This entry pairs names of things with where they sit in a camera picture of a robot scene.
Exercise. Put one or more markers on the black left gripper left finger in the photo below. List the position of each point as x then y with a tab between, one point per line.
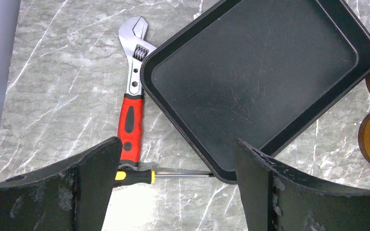
69	195

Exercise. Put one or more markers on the black yellow screwdriver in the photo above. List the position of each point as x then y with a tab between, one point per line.
130	177

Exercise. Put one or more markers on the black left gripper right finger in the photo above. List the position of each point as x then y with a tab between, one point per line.
278	197

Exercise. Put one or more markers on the black plastic tray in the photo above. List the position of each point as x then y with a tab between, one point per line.
258	70

